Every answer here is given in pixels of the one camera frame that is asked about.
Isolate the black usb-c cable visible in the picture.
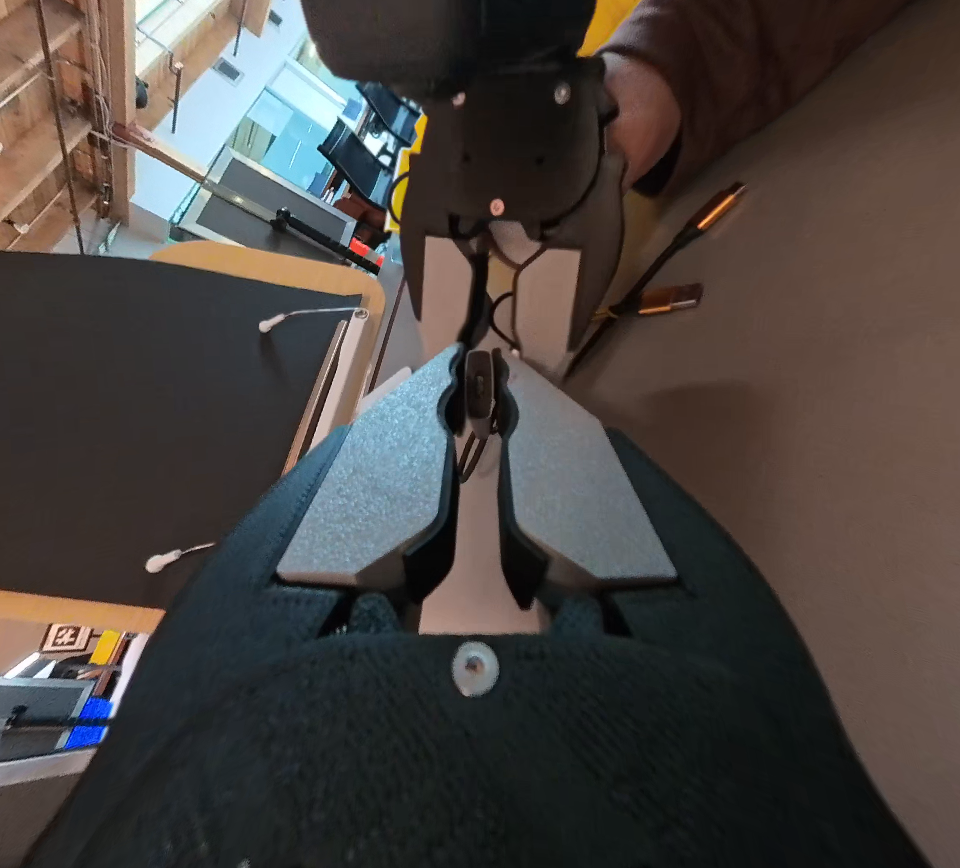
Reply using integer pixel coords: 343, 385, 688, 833
456, 234, 549, 359

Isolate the printed marker tag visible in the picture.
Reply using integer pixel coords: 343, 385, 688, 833
40, 623, 93, 656

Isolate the white-tipped wire page clip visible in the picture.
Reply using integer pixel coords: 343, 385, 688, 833
258, 307, 370, 336
145, 541, 219, 575

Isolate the black cable copper plug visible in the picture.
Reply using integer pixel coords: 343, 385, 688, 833
598, 282, 705, 320
564, 181, 749, 377

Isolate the black office chair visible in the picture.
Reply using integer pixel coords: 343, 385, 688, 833
318, 120, 393, 200
358, 82, 423, 143

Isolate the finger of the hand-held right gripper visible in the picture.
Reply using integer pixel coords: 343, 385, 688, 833
567, 151, 627, 353
399, 199, 432, 323

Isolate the person's right forearm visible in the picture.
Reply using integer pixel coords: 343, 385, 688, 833
600, 0, 960, 199

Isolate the person's right hand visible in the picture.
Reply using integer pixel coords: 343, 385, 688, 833
600, 50, 685, 199

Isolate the grey partition panel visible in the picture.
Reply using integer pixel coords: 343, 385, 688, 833
174, 146, 359, 255

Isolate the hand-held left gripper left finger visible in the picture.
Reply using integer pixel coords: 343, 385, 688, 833
274, 343, 464, 604

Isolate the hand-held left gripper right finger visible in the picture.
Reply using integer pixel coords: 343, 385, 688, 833
497, 364, 681, 611

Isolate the black usb-c port adapter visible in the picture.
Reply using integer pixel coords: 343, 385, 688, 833
459, 349, 502, 486

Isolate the black book stand board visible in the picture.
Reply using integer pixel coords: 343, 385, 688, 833
0, 241, 387, 632

